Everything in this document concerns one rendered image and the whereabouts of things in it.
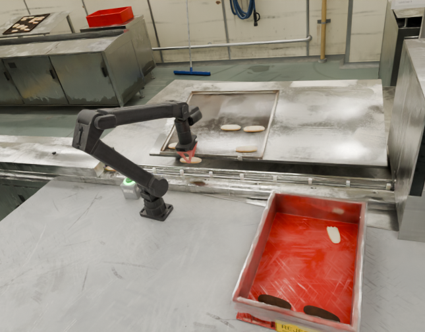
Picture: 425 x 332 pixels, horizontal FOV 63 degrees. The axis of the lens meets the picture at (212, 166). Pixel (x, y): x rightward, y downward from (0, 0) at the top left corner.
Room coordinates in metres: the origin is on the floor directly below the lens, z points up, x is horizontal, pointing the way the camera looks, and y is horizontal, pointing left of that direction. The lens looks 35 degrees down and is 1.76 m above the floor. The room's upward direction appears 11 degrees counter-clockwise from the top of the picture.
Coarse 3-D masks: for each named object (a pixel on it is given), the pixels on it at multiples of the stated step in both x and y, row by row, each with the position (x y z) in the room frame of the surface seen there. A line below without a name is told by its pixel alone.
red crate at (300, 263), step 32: (288, 224) 0.88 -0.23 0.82; (320, 224) 0.85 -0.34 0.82; (352, 224) 0.83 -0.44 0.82; (288, 256) 0.74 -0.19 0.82; (320, 256) 0.72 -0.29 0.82; (352, 256) 0.70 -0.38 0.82; (256, 288) 0.65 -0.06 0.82; (288, 288) 0.63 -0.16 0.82; (320, 288) 0.61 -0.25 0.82; (352, 288) 0.59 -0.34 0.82; (256, 320) 0.54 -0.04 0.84
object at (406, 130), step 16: (416, 48) 1.10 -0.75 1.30; (400, 64) 1.20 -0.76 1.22; (416, 64) 0.98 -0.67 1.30; (400, 80) 1.14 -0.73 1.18; (416, 80) 0.89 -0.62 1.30; (400, 96) 1.09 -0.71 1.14; (416, 96) 0.85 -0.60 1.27; (400, 112) 1.04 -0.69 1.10; (416, 112) 0.82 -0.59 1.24; (400, 128) 0.99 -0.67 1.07; (416, 128) 0.78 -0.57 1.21; (400, 144) 0.95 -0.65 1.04; (416, 144) 0.75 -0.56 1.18; (400, 160) 0.90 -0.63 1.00; (416, 160) 0.73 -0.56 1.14; (400, 176) 0.86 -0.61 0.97; (416, 176) 0.87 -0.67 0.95; (400, 192) 0.82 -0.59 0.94; (416, 192) 0.79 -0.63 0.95; (400, 208) 0.78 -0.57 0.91; (416, 208) 0.72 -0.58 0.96; (400, 224) 0.74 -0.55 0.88; (416, 224) 0.71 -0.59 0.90; (416, 240) 0.71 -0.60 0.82
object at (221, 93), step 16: (208, 96) 1.80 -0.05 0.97; (224, 96) 1.76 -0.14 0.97; (240, 96) 1.72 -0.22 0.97; (256, 96) 1.69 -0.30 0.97; (272, 96) 1.65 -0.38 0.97; (224, 112) 1.62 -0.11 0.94; (240, 112) 1.59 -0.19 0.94; (272, 112) 1.52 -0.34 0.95; (192, 128) 1.56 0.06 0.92; (208, 128) 1.52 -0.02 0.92; (208, 144) 1.41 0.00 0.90; (240, 144) 1.35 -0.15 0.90; (256, 144) 1.32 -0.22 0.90
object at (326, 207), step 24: (288, 192) 0.94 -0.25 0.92; (264, 216) 0.85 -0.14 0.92; (312, 216) 0.89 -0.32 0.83; (336, 216) 0.85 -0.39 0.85; (360, 216) 0.77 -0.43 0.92; (264, 240) 0.79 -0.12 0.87; (360, 240) 0.67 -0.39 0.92; (360, 264) 0.59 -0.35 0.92; (240, 288) 0.59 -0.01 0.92; (360, 288) 0.52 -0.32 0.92; (264, 312) 0.51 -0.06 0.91; (288, 312) 0.49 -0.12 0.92; (360, 312) 0.46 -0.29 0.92
